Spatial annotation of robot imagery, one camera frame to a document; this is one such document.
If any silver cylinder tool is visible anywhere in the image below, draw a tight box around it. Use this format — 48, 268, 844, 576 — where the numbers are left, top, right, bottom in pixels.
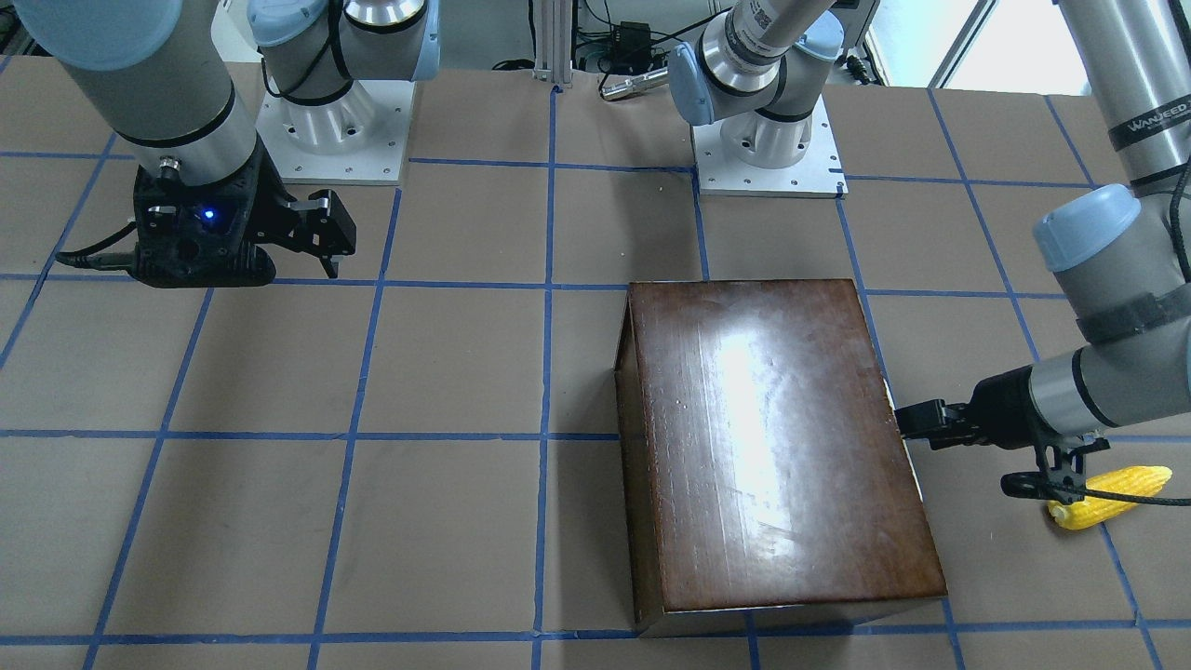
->
599, 67, 669, 102

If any dark wooden drawer box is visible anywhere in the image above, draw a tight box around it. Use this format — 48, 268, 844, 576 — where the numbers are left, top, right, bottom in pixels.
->
615, 278, 947, 637

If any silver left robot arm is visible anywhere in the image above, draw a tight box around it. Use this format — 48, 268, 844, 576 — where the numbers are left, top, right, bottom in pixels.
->
896, 1, 1190, 449

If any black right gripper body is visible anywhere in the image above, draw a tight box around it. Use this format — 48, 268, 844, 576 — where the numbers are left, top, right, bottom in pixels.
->
127, 149, 297, 288

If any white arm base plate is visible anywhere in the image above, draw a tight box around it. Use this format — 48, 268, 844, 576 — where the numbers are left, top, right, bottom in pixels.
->
256, 80, 417, 187
690, 98, 850, 198

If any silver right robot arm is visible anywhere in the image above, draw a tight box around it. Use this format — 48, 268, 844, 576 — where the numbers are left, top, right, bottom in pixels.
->
14, 1, 441, 288

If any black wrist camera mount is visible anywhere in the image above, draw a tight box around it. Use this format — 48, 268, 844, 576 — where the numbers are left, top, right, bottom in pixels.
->
1000, 432, 1111, 505

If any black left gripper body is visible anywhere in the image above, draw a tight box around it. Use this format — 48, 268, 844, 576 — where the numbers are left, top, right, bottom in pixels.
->
967, 367, 1060, 450

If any yellow corn cob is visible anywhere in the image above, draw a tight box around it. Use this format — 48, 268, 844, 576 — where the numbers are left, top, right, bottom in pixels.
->
1047, 465, 1173, 531

